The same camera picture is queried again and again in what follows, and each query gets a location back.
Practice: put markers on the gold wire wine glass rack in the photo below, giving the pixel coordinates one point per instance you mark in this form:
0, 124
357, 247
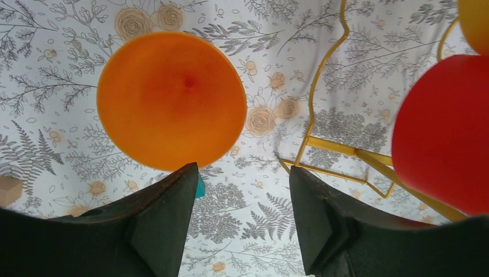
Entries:
382, 163

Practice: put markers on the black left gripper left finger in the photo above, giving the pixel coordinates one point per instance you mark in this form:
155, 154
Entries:
142, 234

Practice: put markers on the red plastic wine glass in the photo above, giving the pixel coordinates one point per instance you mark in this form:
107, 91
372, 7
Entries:
440, 137

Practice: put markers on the floral patterned table mat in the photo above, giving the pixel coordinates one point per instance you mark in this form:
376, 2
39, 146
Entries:
52, 54

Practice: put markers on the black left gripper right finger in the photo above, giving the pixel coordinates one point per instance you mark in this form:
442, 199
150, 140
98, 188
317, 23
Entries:
341, 236

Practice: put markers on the orange plastic wine glass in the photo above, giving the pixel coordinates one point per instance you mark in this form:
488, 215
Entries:
167, 99

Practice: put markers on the small tan wooden block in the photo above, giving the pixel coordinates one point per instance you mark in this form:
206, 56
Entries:
11, 190

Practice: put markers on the small teal cube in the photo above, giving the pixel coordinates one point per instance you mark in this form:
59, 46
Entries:
200, 190

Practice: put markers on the yellow plastic wine glass front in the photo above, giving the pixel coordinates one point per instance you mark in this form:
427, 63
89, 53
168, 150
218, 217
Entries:
473, 17

